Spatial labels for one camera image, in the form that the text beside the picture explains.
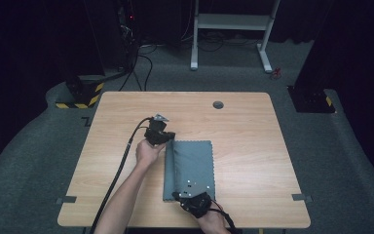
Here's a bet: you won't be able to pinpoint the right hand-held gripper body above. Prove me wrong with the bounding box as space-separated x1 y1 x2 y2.
171 178 216 219

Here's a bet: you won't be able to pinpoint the dark equipment rack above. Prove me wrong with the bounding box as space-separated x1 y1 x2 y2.
116 0 141 71

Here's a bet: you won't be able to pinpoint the black yellow striped base block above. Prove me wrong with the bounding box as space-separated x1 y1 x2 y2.
56 75 105 110

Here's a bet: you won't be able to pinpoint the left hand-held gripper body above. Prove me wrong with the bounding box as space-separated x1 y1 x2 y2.
143 113 170 146

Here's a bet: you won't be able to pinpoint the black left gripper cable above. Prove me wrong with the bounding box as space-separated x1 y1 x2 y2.
89 116 154 234

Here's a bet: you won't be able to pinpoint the grey cloth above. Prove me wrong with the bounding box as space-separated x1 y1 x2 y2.
163 139 216 203

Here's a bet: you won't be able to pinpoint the person's right hand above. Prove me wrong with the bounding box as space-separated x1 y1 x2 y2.
196 209 229 234

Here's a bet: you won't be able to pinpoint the person's left hand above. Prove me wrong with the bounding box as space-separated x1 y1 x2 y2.
135 138 168 170

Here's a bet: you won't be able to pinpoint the white metal stand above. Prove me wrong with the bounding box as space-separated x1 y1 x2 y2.
190 0 281 74

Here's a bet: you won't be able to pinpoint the black floor cables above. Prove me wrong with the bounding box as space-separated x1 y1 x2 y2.
118 43 159 93

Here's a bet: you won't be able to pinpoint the grey tape strip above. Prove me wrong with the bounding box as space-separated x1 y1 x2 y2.
55 195 78 206
291 193 314 203

